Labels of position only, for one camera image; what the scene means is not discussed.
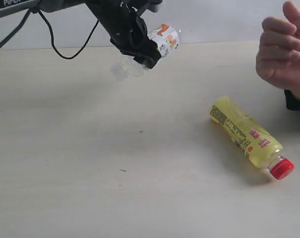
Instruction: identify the black covered left gripper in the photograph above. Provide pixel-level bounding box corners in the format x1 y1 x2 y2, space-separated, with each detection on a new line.
85 0 162 69

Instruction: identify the yellow drink bottle red cap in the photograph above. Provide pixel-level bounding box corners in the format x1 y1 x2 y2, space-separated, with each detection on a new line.
209 97 295 180

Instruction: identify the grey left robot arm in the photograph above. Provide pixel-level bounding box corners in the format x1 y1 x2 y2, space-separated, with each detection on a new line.
0 0 162 69

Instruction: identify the person's open bare hand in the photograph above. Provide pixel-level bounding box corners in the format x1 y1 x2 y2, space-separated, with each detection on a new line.
255 1 300 100

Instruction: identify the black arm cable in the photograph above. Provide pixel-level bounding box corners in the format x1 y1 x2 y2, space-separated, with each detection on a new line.
0 7 100 60

